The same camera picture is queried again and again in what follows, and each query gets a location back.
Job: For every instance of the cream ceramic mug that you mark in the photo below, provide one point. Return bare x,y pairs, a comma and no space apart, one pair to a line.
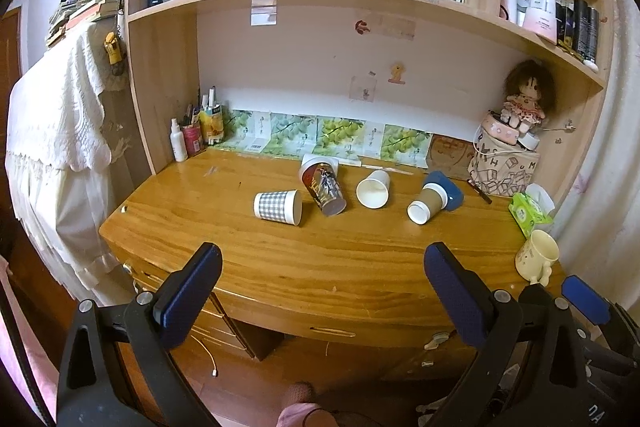
534,261

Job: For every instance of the picture printed metallic cup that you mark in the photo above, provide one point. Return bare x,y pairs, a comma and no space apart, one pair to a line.
319,175

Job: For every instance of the brown sleeved paper cup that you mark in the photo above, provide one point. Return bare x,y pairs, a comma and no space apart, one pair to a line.
432,200

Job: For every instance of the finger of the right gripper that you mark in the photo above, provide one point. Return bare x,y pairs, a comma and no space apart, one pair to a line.
617,326

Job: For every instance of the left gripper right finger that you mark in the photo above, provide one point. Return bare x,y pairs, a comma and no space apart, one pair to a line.
528,368

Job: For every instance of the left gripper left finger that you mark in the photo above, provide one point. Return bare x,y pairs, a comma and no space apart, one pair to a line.
94,388

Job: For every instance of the black pen on desk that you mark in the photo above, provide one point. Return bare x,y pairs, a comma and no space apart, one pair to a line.
479,191

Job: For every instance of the red pen holder can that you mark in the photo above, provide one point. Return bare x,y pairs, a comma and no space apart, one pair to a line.
192,136

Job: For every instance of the pink small box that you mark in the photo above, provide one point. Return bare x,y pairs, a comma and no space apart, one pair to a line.
499,130

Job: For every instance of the white spray bottle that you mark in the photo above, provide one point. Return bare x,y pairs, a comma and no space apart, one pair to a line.
178,144

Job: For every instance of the plain white paper cup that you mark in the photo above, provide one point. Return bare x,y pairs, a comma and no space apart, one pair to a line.
374,191

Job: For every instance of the wooden desk with shelves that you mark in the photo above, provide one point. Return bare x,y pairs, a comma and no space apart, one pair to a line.
431,65

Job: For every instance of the checkered paper cup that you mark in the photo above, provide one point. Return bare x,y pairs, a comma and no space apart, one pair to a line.
282,206

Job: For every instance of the green leaf poster strip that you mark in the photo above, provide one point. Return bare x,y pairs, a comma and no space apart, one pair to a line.
293,136

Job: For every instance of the white lace cloth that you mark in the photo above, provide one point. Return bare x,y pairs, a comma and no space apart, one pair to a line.
58,165

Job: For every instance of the pink cosmetic jar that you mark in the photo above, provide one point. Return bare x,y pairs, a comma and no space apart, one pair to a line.
540,19

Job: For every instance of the green tissue pack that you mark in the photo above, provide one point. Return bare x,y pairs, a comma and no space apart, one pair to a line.
532,209

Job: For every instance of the brown haired rag doll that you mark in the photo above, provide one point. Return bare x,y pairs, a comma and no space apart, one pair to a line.
529,97

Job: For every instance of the printed canvas bag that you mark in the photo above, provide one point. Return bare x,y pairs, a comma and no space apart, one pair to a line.
501,169

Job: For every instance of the yellow printed canister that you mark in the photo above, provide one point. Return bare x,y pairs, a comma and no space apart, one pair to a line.
212,124

